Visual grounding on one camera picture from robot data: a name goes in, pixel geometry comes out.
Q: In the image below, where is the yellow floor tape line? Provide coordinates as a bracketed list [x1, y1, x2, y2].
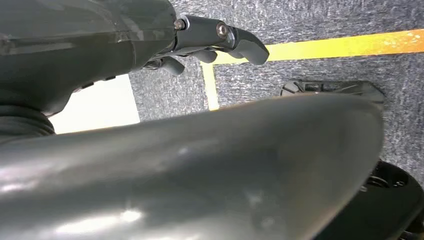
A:
[200, 29, 424, 112]

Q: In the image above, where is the grey robot body shell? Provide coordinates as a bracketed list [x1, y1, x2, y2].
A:
[0, 93, 384, 240]

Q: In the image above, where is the white furniture panel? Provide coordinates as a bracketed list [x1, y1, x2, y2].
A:
[48, 74, 141, 135]

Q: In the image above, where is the black flat floor bracket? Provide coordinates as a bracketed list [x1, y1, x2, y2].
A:
[280, 79, 386, 104]

